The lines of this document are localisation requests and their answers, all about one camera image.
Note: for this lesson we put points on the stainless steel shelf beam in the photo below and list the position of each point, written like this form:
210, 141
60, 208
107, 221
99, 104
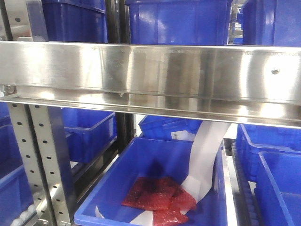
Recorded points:
238, 84

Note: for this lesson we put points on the blue tote behind middle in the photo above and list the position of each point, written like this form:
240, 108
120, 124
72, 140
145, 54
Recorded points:
169, 128

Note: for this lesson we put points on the blue tote lower left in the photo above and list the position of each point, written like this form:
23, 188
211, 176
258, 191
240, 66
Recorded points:
88, 132

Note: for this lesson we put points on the white paper strip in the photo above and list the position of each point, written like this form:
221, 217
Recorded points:
203, 153

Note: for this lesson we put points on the red bubble wrap bags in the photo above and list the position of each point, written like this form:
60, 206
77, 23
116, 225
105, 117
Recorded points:
165, 198

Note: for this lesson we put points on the blue tote upper middle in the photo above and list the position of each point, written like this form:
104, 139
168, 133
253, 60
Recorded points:
179, 22

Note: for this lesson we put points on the blue tote behind right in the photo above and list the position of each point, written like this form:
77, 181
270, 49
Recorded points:
252, 139

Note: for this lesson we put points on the blue tote upper left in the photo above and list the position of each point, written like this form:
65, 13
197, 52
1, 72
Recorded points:
75, 20

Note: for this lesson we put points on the blue tote lower right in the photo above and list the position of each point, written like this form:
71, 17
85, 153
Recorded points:
278, 188

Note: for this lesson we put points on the blue tote upper right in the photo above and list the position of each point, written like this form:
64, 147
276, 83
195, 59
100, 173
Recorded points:
272, 23

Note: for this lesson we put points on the blue tote far left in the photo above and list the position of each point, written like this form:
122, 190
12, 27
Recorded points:
15, 193

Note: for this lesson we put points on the perforated steel shelf post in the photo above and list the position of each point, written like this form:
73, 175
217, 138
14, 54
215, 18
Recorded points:
43, 147

